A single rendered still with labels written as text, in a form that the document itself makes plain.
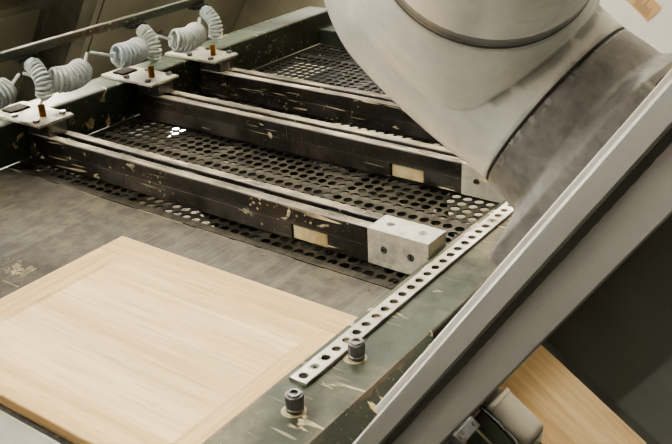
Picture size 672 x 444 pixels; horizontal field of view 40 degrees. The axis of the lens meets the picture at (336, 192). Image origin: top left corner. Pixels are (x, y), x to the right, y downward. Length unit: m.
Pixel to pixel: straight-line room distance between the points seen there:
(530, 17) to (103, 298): 1.12
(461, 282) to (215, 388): 0.43
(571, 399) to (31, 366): 0.98
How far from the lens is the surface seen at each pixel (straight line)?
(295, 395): 1.19
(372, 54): 0.70
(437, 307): 1.42
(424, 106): 0.69
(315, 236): 1.70
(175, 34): 2.50
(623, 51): 0.68
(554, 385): 1.82
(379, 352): 1.32
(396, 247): 1.59
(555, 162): 0.65
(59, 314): 1.56
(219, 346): 1.41
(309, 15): 3.02
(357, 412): 1.22
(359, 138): 2.01
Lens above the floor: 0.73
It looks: 14 degrees up
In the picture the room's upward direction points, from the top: 47 degrees counter-clockwise
